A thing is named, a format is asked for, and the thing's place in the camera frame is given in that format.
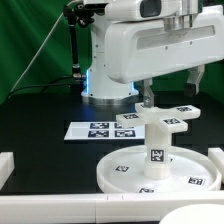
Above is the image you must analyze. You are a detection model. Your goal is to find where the white front rail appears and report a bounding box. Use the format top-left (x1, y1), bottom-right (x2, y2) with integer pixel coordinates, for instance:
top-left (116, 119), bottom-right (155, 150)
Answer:
top-left (0, 190), bottom-right (224, 224)

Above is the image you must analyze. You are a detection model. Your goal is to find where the white marker sheet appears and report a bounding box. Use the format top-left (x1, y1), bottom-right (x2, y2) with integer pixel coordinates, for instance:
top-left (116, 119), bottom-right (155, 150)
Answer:
top-left (64, 122), bottom-right (145, 141)

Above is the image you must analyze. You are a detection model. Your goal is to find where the black cable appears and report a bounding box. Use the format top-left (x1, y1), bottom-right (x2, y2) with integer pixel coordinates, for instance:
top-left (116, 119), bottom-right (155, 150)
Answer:
top-left (6, 75), bottom-right (87, 100)

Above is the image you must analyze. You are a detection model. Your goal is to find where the white round table top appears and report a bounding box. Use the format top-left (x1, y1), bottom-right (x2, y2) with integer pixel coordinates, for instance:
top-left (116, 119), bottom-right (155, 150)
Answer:
top-left (96, 145), bottom-right (222, 193)

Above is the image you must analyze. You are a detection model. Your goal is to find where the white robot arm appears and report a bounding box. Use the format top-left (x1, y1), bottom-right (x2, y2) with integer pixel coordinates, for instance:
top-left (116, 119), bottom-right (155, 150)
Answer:
top-left (84, 0), bottom-right (224, 96)

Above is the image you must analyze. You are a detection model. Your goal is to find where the white right block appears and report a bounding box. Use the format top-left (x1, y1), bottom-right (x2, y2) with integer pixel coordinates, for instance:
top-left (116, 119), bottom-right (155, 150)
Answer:
top-left (208, 148), bottom-right (224, 184)

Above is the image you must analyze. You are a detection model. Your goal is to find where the white round object corner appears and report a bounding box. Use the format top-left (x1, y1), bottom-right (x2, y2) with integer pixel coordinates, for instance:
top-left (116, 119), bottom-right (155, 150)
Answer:
top-left (159, 204), bottom-right (224, 224)

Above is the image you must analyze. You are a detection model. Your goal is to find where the white left block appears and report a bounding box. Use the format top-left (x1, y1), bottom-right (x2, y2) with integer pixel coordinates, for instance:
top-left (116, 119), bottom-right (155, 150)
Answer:
top-left (0, 152), bottom-right (15, 190)

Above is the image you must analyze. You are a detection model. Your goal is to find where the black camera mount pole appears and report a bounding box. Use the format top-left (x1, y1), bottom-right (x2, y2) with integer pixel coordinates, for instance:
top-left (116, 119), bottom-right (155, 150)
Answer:
top-left (63, 2), bottom-right (94, 79)

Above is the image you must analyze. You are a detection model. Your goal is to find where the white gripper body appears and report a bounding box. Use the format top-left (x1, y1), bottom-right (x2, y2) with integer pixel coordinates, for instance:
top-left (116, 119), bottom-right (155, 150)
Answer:
top-left (105, 5), bottom-right (224, 83)

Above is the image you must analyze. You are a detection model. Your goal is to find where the white cross-shaped table base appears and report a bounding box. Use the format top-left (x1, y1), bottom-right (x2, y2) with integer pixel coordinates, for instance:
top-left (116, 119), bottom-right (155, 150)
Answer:
top-left (116, 103), bottom-right (201, 133)

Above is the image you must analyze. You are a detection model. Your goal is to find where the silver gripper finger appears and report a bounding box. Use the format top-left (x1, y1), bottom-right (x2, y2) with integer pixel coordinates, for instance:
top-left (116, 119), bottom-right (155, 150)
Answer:
top-left (143, 79), bottom-right (154, 108)
top-left (184, 65), bottom-right (205, 97)

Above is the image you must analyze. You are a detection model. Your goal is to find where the white block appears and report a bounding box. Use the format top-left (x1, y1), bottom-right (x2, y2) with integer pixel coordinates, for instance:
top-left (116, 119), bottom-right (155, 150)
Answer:
top-left (208, 148), bottom-right (224, 184)
top-left (0, 152), bottom-right (15, 190)

